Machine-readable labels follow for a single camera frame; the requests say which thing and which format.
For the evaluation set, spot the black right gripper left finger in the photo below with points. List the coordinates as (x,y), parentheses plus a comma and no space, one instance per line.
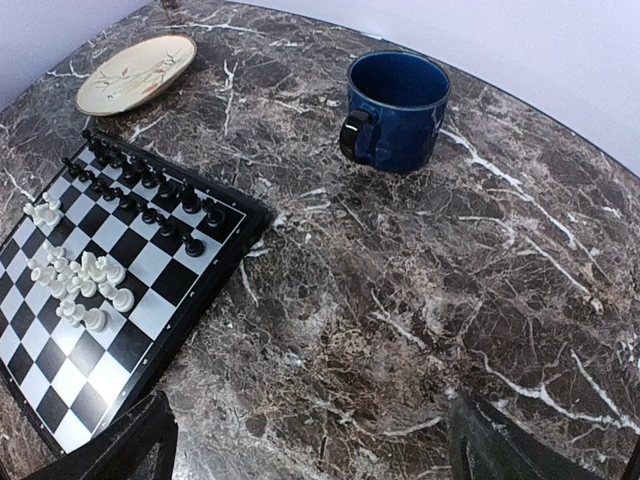
(140,444)

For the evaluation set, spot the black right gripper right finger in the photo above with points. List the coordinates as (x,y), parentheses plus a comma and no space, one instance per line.
(485,444)

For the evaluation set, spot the white chess bishop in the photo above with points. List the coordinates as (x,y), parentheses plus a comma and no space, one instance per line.
(94,318)

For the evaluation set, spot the black chess pawn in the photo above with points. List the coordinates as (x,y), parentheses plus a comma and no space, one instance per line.
(194,247)

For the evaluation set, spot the black chess rook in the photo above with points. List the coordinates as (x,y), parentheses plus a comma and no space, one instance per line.
(215,215)

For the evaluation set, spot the white chess pawn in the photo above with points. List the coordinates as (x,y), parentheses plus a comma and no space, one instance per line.
(53,204)

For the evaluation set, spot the black and white chessboard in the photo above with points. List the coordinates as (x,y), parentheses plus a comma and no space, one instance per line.
(103,278)

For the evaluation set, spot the blue enamel mug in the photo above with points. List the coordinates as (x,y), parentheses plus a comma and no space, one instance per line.
(396,105)

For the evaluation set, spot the cream plate with bird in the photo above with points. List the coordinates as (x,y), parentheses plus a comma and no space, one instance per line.
(135,75)

